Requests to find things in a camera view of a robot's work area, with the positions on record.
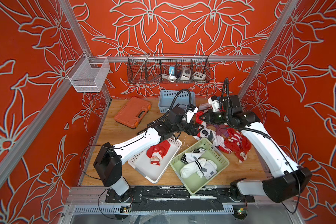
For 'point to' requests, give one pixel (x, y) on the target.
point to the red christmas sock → (161, 148)
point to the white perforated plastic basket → (142, 162)
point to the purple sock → (221, 129)
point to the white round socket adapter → (186, 73)
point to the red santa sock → (156, 158)
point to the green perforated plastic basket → (216, 161)
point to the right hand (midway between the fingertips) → (196, 116)
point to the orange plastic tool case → (132, 112)
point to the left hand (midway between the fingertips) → (199, 123)
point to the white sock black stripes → (192, 168)
